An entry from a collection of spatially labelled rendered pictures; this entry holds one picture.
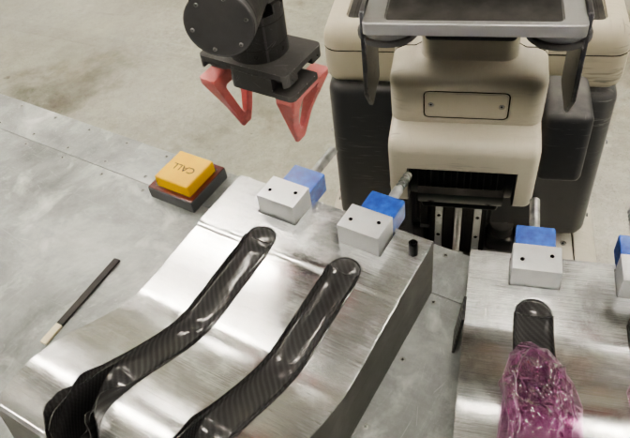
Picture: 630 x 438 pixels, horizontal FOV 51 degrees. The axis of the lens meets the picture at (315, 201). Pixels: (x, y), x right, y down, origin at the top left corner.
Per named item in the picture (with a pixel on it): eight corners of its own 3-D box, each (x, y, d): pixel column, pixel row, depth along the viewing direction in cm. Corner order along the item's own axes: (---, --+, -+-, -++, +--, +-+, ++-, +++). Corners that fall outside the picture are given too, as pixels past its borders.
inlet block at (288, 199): (318, 160, 87) (314, 128, 83) (352, 171, 85) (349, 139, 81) (263, 226, 80) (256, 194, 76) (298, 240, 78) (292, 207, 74)
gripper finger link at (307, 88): (302, 163, 66) (291, 85, 60) (243, 144, 69) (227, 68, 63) (335, 125, 70) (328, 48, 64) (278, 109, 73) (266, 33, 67)
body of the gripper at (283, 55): (288, 95, 61) (277, 22, 56) (201, 70, 65) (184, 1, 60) (323, 58, 65) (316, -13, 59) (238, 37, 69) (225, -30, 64)
